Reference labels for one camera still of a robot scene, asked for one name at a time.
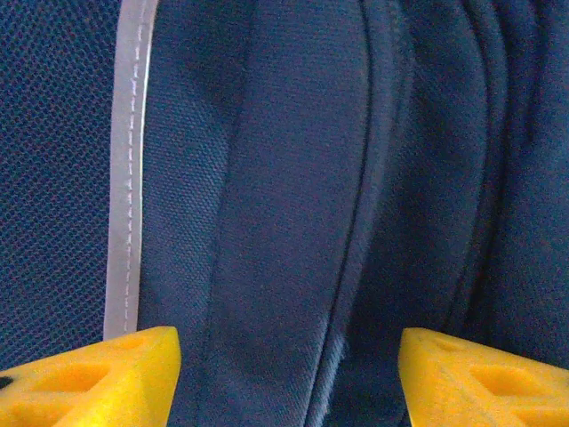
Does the navy blue backpack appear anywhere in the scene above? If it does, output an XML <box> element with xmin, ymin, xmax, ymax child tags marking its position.
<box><xmin>0</xmin><ymin>0</ymin><xmax>569</xmax><ymax>427</ymax></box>

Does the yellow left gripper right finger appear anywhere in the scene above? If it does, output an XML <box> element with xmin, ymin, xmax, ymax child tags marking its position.
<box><xmin>397</xmin><ymin>327</ymin><xmax>569</xmax><ymax>427</ymax></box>

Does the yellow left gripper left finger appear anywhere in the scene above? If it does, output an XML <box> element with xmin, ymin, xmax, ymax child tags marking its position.
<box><xmin>0</xmin><ymin>326</ymin><xmax>182</xmax><ymax>427</ymax></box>

